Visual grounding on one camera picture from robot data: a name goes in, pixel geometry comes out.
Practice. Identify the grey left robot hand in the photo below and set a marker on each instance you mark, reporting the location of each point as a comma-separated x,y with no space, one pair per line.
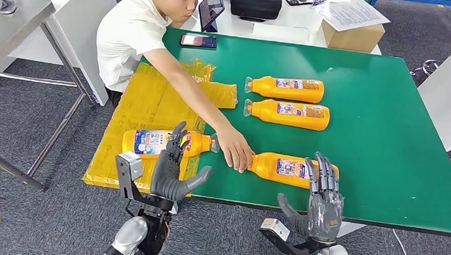
165,178

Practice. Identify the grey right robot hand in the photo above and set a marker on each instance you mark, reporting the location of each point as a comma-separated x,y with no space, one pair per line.
324,215

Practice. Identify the person's right hand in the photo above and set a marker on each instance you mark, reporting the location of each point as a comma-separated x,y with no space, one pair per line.
236,150

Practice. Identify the orange detergent bottle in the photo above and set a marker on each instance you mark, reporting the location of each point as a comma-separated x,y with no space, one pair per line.
285,118
146,142
270,166
286,92

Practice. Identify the smartphone with reddish screen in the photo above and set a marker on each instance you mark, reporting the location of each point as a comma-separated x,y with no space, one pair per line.
198,40

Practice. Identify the person's right forearm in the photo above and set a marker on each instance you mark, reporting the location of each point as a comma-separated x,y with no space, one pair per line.
199,101

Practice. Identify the white table foot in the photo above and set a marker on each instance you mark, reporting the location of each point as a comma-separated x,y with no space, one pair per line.
172,207
354,229

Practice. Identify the yellow taped cardboard mat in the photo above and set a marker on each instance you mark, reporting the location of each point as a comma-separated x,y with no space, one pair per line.
132,109

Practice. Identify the black tablet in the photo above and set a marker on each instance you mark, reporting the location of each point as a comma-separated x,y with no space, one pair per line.
211,8

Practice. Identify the white desk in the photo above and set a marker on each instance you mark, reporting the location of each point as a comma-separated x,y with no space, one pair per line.
295,17

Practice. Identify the black carrying case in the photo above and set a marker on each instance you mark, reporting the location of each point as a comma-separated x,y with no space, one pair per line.
256,3

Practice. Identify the person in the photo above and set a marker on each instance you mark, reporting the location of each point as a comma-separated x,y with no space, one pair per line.
129,30

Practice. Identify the brown cardboard box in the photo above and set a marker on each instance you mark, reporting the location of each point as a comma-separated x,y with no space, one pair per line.
350,39

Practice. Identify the black smartphone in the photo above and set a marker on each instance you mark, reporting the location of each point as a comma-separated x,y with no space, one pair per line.
300,0

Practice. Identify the small purple item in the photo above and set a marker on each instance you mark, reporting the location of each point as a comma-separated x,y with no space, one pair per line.
318,2

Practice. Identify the printed paper sheet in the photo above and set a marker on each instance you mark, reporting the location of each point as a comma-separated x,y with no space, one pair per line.
352,13

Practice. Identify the stainless steel table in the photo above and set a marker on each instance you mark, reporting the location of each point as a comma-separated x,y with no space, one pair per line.
4,34

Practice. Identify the blue metal rack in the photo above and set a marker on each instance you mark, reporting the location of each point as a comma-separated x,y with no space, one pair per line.
413,0

